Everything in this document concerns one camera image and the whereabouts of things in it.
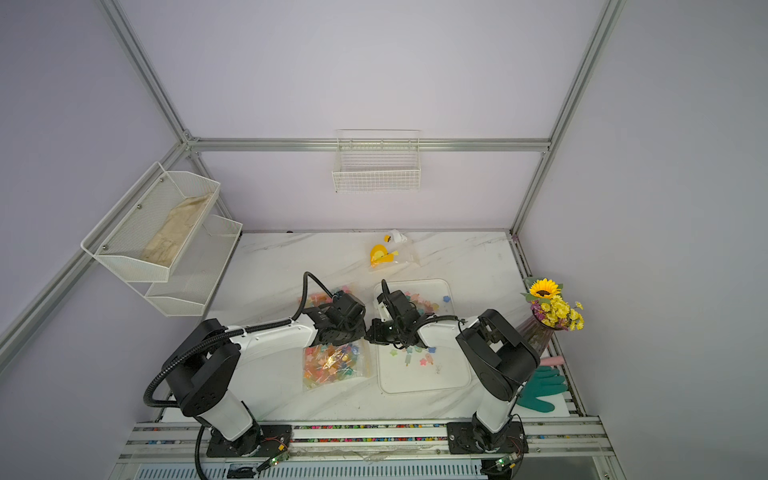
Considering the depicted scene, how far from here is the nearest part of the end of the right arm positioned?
0.69m

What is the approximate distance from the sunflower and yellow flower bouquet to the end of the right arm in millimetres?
296

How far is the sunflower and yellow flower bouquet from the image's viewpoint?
2.33ft
